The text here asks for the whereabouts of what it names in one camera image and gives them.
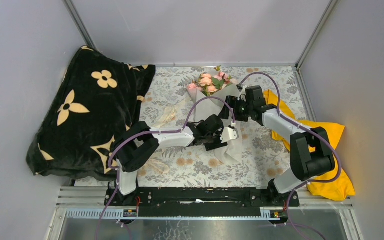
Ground floral tablecloth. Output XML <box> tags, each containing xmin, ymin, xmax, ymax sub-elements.
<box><xmin>73</xmin><ymin>66</ymin><xmax>309</xmax><ymax>189</ymax></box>

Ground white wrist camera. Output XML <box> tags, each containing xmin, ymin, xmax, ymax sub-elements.
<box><xmin>220</xmin><ymin>122</ymin><xmax>239</xmax><ymax>143</ymax></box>
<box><xmin>236</xmin><ymin>84</ymin><xmax>247</xmax><ymax>102</ymax></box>

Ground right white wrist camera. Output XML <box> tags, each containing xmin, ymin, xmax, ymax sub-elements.
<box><xmin>236</xmin><ymin>84</ymin><xmax>247</xmax><ymax>102</ymax></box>

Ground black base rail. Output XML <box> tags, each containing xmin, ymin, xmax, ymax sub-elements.
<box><xmin>104</xmin><ymin>187</ymin><xmax>300</xmax><ymax>218</ymax></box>

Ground pink fake flower bouquet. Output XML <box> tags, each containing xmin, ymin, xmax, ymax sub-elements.
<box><xmin>186</xmin><ymin>65</ymin><xmax>239</xmax><ymax>97</ymax></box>

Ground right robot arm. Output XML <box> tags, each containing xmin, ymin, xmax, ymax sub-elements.
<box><xmin>219</xmin><ymin>86</ymin><xmax>336</xmax><ymax>206</ymax></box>

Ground yellow cloth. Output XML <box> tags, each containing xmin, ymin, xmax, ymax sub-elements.
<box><xmin>263</xmin><ymin>89</ymin><xmax>357</xmax><ymax>202</ymax></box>

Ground black flower-pattern blanket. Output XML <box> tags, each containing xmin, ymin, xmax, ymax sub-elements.
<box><xmin>26</xmin><ymin>45</ymin><xmax>156</xmax><ymax>181</ymax></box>

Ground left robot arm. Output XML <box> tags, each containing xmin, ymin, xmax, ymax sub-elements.
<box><xmin>109</xmin><ymin>114</ymin><xmax>239</xmax><ymax>206</ymax></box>

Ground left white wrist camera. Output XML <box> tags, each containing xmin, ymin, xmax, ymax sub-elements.
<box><xmin>220</xmin><ymin>122</ymin><xmax>239</xmax><ymax>143</ymax></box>

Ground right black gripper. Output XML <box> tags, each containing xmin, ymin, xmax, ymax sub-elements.
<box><xmin>218</xmin><ymin>95</ymin><xmax>253</xmax><ymax>123</ymax></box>

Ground white wrapping paper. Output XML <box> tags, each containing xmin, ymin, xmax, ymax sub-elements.
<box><xmin>194</xmin><ymin>84</ymin><xmax>243</xmax><ymax>165</ymax></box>

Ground cream ribbon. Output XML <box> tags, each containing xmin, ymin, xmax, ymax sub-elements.
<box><xmin>138</xmin><ymin>103</ymin><xmax>184</xmax><ymax>177</ymax></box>

